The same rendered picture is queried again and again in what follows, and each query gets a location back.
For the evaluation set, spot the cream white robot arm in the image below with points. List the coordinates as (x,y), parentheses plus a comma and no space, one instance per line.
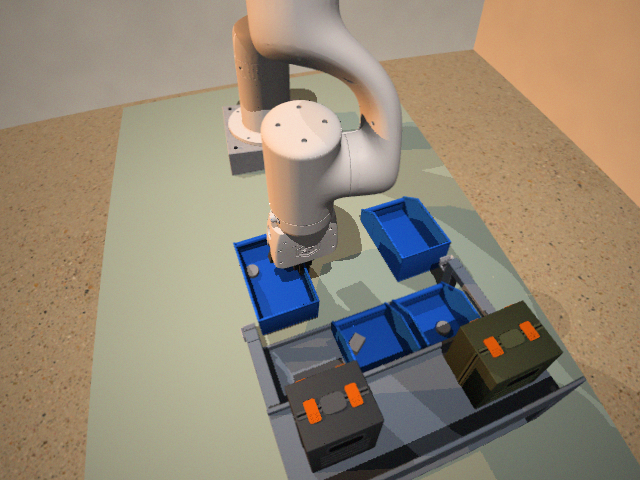
(308,166)

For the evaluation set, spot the blue bin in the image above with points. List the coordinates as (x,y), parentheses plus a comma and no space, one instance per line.
(414,231)
(280,296)
(388,336)
(440,302)

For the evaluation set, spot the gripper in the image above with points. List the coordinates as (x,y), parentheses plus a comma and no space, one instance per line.
(293,250)

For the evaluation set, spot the grey metal shelf frame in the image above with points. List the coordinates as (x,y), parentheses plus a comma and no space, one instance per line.
(423,405)

